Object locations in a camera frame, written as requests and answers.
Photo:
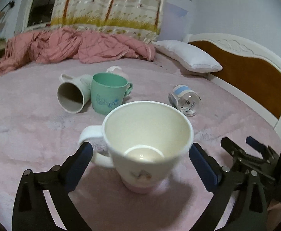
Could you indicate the tree print curtain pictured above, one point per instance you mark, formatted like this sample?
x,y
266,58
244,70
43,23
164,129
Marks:
x,y
140,19

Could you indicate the white and brown headboard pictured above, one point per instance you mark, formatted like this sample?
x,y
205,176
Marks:
x,y
251,72

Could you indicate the clear glass blue band cup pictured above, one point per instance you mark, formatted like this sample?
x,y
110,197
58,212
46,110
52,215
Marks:
x,y
185,100

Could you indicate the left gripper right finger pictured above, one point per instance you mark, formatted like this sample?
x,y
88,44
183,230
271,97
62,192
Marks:
x,y
250,208

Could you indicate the pink wall lamp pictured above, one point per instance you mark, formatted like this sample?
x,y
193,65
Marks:
x,y
6,7

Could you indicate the white and pink mug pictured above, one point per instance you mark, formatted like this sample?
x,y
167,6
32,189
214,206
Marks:
x,y
145,141

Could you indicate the small pink white cup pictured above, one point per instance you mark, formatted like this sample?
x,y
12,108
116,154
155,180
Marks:
x,y
118,71

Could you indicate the white pillow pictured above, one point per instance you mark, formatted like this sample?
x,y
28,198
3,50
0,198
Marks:
x,y
190,57

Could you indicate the grey ceramic mug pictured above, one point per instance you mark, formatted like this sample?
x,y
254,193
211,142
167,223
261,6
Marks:
x,y
74,92

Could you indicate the green plastic mug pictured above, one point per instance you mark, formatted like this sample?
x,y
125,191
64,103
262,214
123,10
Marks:
x,y
108,92

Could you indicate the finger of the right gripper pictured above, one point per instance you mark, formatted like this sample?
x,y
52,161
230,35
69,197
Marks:
x,y
250,162
267,152

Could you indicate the white framed window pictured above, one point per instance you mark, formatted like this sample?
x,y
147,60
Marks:
x,y
34,14

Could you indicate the pink plaid blanket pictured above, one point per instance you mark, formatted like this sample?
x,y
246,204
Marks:
x,y
54,46

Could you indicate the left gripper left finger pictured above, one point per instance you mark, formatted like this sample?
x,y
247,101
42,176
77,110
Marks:
x,y
30,210

